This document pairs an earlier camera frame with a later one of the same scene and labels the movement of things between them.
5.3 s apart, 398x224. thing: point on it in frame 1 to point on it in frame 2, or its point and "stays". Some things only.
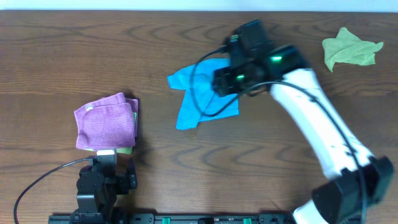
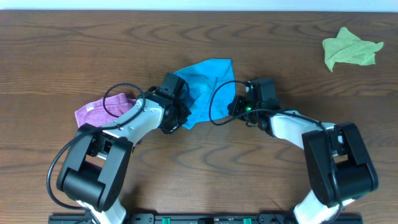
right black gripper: [222, 78] to [234, 107]
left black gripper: [101, 160] to [183, 113]
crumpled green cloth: [346, 48] stays
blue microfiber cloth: [201, 102] stays
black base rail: [97, 217] stays
